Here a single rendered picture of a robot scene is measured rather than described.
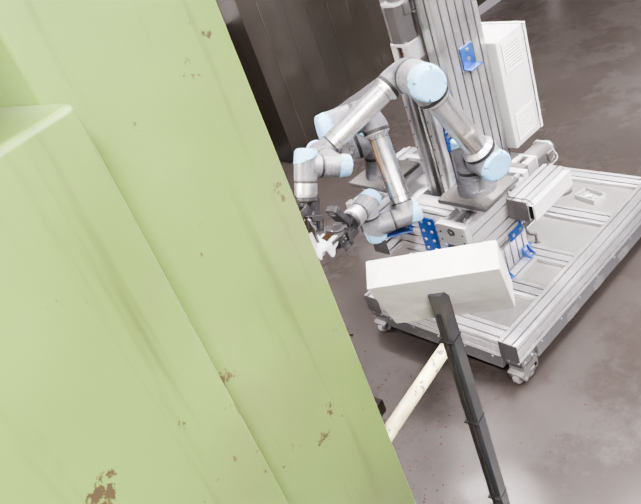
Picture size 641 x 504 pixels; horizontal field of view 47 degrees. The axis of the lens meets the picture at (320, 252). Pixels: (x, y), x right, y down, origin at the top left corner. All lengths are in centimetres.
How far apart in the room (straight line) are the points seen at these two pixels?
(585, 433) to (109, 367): 208
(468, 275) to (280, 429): 59
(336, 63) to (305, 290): 448
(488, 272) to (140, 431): 94
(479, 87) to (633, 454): 147
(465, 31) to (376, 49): 352
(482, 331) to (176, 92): 201
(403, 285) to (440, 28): 121
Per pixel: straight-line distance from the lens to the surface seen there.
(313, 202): 238
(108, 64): 134
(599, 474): 286
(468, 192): 280
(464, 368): 211
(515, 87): 314
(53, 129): 116
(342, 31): 614
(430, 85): 240
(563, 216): 368
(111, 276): 123
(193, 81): 146
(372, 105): 251
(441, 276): 186
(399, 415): 229
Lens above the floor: 224
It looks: 31 degrees down
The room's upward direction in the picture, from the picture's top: 22 degrees counter-clockwise
